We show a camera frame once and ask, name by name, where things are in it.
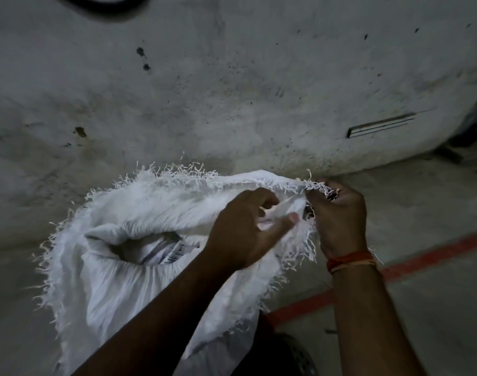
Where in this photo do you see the person's right hand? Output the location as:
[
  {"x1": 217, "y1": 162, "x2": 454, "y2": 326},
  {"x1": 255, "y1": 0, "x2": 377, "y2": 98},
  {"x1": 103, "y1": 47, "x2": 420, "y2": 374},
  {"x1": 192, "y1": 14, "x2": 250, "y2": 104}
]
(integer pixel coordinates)
[{"x1": 305, "y1": 180, "x2": 369, "y2": 260}]

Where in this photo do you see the person's left hand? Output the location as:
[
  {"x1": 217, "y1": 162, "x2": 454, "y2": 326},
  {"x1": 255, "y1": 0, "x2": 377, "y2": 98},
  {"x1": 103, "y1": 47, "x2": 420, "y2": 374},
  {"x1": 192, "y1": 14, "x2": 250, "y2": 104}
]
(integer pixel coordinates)
[{"x1": 205, "y1": 188, "x2": 300, "y2": 271}]

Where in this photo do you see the white woven frayed sack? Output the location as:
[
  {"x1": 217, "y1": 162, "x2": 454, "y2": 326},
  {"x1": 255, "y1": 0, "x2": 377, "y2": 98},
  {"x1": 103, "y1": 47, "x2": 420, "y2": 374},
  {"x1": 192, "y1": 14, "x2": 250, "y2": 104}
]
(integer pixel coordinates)
[{"x1": 34, "y1": 162, "x2": 337, "y2": 376}]

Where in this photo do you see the person's left forearm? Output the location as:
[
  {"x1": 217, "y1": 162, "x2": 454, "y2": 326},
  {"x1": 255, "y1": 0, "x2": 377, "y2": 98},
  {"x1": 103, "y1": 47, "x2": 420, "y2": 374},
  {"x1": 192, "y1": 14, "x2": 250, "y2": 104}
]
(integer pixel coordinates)
[{"x1": 72, "y1": 246, "x2": 244, "y2": 376}]

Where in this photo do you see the person's right forearm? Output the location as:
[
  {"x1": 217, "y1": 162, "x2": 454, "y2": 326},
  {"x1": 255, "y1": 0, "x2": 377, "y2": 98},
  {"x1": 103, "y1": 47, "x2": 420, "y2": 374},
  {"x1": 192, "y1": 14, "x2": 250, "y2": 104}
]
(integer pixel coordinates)
[{"x1": 329, "y1": 260, "x2": 428, "y2": 376}]

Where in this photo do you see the red thread wrist band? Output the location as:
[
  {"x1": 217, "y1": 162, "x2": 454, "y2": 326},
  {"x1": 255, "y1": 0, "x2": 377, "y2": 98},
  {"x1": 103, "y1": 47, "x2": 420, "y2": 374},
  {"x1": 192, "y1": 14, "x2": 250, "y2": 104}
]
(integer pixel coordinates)
[{"x1": 326, "y1": 250, "x2": 377, "y2": 275}]

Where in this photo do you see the printed packet inside sack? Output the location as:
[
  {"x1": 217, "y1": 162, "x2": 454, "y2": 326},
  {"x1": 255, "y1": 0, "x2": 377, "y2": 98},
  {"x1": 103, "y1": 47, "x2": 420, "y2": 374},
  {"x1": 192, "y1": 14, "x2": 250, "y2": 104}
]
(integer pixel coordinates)
[{"x1": 138, "y1": 234, "x2": 202, "y2": 267}]

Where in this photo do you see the black round object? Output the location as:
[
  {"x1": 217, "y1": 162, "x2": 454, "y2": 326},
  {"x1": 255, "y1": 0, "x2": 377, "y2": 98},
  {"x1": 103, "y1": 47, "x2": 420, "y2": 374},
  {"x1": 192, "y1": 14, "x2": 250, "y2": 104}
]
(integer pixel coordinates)
[{"x1": 231, "y1": 312, "x2": 318, "y2": 376}]

